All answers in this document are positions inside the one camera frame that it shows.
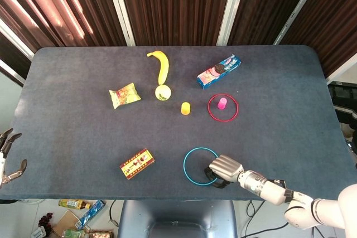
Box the blue cookie box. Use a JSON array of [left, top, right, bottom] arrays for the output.
[[196, 55, 242, 90]]

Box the black cable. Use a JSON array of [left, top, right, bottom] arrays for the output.
[[244, 200, 265, 238], [109, 200, 121, 227], [274, 221, 324, 238]]

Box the yellow banana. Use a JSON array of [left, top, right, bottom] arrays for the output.
[[147, 50, 170, 86]]

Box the brown cardboard piece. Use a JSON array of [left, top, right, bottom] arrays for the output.
[[52, 209, 80, 236]]

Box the cyan plastic ring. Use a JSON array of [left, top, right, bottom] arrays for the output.
[[182, 147, 219, 186]]

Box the small blue white pack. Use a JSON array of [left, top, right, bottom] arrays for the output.
[[31, 226, 47, 238]]

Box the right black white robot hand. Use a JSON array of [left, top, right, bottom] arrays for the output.
[[203, 154, 245, 189]]

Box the red brown snack box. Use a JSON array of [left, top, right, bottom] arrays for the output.
[[89, 230, 114, 238]]

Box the black equipment rack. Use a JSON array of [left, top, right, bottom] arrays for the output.
[[327, 80, 357, 138]]

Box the blue cookie tube pack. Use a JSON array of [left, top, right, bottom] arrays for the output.
[[74, 200, 106, 229]]

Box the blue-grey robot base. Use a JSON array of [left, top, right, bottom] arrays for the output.
[[117, 200, 238, 238]]

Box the dark blue felt table cover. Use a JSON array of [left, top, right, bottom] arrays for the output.
[[0, 45, 354, 202]]

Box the yellow label drink bottle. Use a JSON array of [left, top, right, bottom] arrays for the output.
[[58, 198, 91, 210]]

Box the green drink bottle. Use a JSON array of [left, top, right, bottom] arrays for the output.
[[62, 229, 86, 238]]

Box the yellow snack bag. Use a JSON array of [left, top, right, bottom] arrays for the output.
[[108, 82, 142, 110]]

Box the brown pleated curtain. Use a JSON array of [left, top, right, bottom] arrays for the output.
[[0, 0, 127, 54], [116, 0, 235, 47], [227, 0, 319, 46], [280, 0, 357, 79]]

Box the red yellow small carton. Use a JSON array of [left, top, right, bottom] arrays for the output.
[[119, 148, 156, 180]]

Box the dark red grape bunch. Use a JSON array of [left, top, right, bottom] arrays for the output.
[[38, 212, 54, 228]]

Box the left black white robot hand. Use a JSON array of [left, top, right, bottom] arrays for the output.
[[0, 128, 28, 189]]

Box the yellow-green tennis ball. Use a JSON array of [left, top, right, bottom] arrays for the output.
[[154, 84, 172, 101]]

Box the red plastic ring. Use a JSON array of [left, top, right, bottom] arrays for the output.
[[207, 94, 240, 123]]

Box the white metal frame post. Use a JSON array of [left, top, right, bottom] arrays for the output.
[[0, 19, 36, 61], [273, 0, 326, 46], [216, 0, 249, 46], [103, 0, 137, 47], [325, 59, 357, 85]]

